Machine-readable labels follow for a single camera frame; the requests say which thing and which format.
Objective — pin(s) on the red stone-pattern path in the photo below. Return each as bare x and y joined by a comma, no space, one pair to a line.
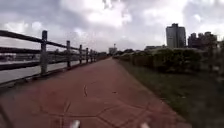
100,90

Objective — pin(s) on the low building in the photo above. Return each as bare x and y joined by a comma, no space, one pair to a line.
154,47

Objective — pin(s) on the green hedge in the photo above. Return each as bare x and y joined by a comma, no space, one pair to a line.
166,58

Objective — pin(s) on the grass strip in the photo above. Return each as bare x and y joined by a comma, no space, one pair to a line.
173,90

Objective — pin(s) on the robot's own part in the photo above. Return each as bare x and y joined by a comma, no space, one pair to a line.
144,125
74,124

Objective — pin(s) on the tall grey building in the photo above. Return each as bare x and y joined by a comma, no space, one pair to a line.
175,36

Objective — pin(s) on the group of dark buildings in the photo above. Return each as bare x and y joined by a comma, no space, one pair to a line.
201,40

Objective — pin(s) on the water surface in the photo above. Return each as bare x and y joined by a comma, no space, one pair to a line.
20,71

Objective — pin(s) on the wooden post-and-rail fence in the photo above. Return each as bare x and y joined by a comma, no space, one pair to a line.
44,53

